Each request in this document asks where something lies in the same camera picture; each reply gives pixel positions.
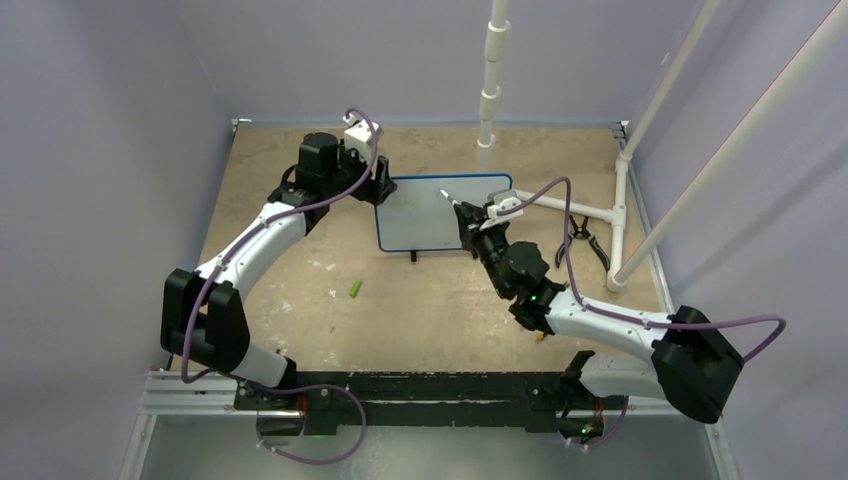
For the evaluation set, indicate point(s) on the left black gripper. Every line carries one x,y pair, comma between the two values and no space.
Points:
375,191

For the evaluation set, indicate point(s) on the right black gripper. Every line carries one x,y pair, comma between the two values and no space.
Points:
471,218

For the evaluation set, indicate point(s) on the white green whiteboard marker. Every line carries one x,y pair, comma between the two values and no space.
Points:
448,197

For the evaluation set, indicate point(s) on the blue framed whiteboard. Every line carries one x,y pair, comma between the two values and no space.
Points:
417,218

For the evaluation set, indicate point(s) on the green marker cap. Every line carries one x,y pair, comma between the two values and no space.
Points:
355,288

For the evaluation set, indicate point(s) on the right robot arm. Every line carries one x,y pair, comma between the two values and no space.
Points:
694,367

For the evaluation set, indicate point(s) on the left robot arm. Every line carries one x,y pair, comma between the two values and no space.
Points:
203,315

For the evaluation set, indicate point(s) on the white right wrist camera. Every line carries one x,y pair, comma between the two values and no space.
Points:
501,207

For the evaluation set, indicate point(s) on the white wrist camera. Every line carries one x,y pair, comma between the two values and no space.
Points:
501,207
360,135

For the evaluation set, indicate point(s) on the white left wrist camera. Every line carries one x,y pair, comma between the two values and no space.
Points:
360,135

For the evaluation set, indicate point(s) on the black handled pliers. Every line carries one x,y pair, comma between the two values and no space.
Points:
580,231

